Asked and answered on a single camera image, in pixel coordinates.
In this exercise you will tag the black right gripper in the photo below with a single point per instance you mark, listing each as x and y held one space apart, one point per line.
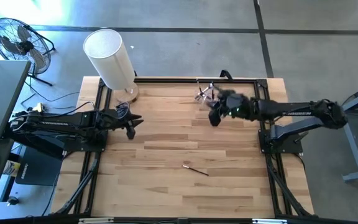
236 104

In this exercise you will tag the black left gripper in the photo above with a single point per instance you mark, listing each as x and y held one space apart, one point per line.
117 124

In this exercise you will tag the thin black makeup brush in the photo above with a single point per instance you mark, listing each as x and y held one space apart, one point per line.
197 171
211 90

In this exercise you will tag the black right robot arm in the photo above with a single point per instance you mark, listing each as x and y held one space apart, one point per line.
291 107

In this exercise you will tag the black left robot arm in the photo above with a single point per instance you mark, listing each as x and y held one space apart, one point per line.
57 123

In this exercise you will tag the clear acrylic brush organizer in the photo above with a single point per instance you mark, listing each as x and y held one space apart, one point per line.
202 98

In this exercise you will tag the white lamp wooden base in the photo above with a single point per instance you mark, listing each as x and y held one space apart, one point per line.
110 59

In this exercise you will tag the white power strip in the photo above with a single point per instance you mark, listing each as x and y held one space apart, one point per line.
39 108

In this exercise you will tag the black computer case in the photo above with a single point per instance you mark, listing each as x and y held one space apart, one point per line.
39 168

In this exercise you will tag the black floor fan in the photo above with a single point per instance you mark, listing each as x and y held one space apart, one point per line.
20 46

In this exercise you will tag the black clamp bracket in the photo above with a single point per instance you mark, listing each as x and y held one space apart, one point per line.
226 74

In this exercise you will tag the black aluminium table frame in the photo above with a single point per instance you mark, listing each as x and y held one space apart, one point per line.
172 80

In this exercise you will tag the silver frame bracket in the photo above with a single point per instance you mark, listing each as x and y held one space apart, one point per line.
96 220
269 221

